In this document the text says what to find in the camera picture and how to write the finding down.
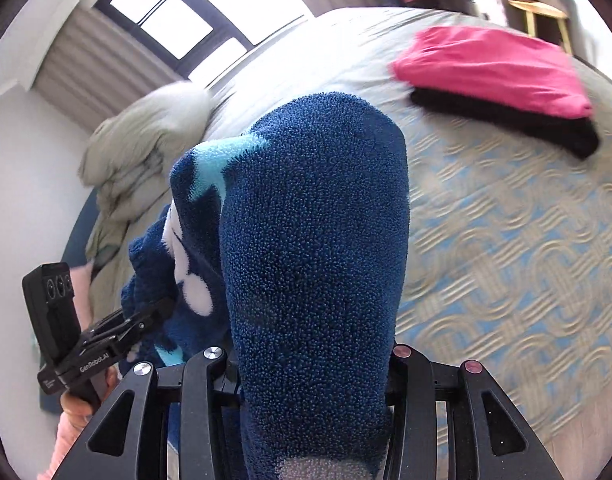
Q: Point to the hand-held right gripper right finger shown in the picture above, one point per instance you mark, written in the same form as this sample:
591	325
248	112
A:
411	375

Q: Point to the blue beige patterned blanket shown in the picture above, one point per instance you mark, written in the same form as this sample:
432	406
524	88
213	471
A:
511	270

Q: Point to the folded black garment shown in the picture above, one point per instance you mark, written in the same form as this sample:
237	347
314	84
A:
536	127

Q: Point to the wooden stool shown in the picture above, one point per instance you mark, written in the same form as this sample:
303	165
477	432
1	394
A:
536	10

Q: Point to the beige pleated curtain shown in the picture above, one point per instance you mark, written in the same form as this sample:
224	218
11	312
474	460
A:
76	70

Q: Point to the folded pink garment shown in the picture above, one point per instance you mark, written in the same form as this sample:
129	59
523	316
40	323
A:
486	70

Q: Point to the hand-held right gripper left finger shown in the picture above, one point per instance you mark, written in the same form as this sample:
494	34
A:
206	370

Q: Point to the person's left hand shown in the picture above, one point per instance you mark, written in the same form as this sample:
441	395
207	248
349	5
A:
78	412

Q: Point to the crumpled grey duvet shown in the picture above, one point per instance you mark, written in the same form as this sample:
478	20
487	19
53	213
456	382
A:
141	145

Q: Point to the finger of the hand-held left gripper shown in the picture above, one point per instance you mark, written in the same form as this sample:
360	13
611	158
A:
136	317

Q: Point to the dark-framed window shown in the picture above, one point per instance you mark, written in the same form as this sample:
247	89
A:
171	15

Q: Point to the pink pillow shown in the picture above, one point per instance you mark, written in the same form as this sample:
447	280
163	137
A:
81	290

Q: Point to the person's left forearm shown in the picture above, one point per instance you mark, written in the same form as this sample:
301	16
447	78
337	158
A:
63	450

